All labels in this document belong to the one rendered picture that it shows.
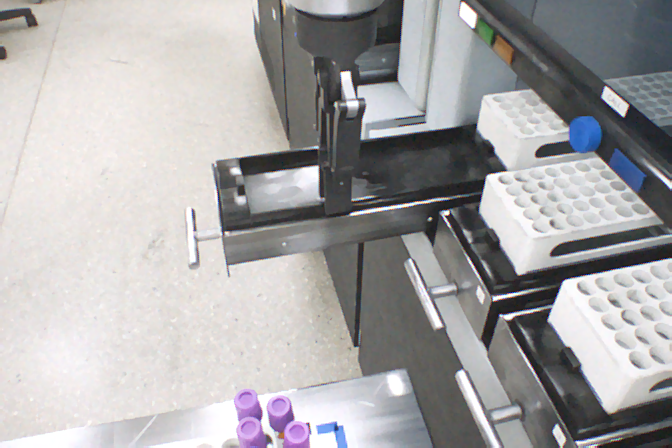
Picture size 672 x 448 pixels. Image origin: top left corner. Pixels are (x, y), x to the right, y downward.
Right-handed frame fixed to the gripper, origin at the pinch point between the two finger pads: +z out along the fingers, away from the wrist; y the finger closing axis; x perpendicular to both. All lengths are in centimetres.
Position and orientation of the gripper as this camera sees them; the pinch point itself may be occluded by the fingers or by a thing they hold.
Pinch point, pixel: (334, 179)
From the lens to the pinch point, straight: 64.0
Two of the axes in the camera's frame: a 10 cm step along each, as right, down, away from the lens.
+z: 0.0, 7.6, 6.5
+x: -9.7, 1.5, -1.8
